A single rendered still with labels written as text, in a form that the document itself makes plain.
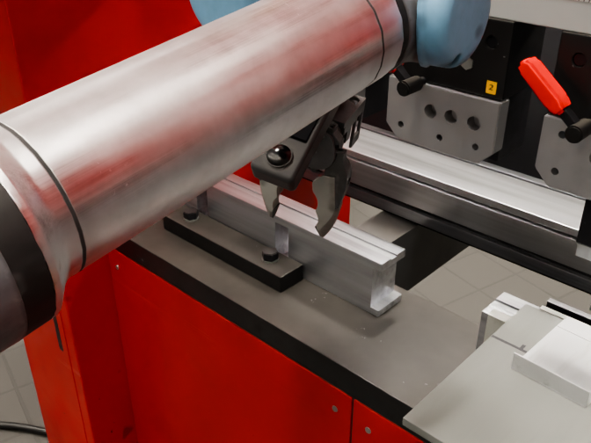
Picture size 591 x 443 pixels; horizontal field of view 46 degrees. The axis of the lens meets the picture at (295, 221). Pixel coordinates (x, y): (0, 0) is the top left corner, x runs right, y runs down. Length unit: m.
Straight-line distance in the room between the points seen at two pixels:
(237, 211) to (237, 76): 0.86
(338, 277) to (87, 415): 0.69
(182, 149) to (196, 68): 0.04
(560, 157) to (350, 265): 0.39
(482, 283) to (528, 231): 1.60
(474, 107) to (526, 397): 0.32
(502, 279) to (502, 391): 2.03
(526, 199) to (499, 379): 0.47
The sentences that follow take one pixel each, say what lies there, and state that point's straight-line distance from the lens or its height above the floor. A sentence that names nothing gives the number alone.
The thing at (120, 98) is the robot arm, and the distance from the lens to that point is 0.31.
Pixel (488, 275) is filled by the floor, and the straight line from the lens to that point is 2.81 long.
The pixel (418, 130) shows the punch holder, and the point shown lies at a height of 1.19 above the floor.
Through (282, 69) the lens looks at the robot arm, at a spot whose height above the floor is 1.41.
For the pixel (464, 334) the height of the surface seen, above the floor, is 0.88.
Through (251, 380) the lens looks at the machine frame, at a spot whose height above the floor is 0.73.
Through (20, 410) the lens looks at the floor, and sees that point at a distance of 2.30.
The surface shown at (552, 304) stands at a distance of 0.92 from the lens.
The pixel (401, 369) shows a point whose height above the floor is 0.87.
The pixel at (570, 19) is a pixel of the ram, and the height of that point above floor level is 1.35.
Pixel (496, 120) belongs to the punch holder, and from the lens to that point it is 0.80.
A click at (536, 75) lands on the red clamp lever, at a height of 1.30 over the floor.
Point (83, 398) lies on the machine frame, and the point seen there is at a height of 0.50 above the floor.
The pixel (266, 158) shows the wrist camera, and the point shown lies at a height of 1.25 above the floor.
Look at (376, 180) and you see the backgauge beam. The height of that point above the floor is 0.94.
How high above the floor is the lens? 1.51
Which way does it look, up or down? 30 degrees down
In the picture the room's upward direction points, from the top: straight up
